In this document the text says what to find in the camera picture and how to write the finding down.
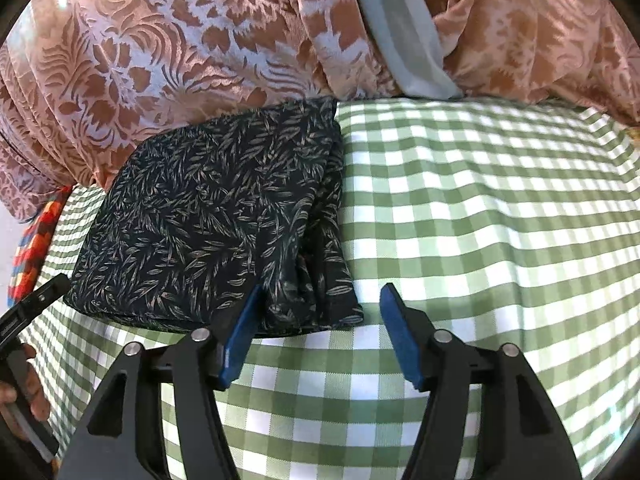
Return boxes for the pink floral curtain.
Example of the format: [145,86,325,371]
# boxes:
[1,0,639,221]

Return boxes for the person's left hand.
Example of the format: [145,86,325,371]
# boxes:
[1,344,51,441]

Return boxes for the black leaf-print pants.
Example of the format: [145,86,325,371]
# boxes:
[64,96,363,337]

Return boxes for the grey curtain tie strip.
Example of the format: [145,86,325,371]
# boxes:
[358,0,462,101]

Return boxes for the colourful checkered pillow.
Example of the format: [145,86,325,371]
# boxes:
[6,186,73,308]

